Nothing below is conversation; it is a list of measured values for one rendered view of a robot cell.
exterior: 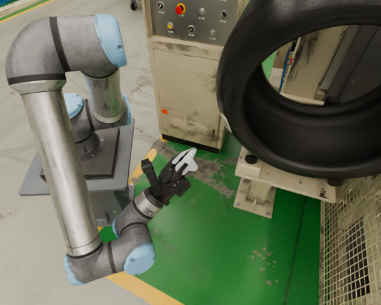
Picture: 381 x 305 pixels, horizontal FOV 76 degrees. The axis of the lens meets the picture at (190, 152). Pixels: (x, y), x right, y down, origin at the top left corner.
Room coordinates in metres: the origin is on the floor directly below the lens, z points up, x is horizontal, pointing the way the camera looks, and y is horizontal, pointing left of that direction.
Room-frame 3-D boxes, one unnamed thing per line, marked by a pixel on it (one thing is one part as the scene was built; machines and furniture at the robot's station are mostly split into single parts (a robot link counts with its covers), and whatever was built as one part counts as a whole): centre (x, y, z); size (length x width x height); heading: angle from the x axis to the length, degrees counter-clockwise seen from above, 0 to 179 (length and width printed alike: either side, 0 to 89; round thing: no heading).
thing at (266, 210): (0.91, -0.48, 0.02); 0.27 x 0.27 x 0.04; 70
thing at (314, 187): (0.66, -0.41, 0.80); 0.37 x 0.36 x 0.02; 70
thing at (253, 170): (0.71, -0.28, 0.84); 0.36 x 0.09 x 0.06; 160
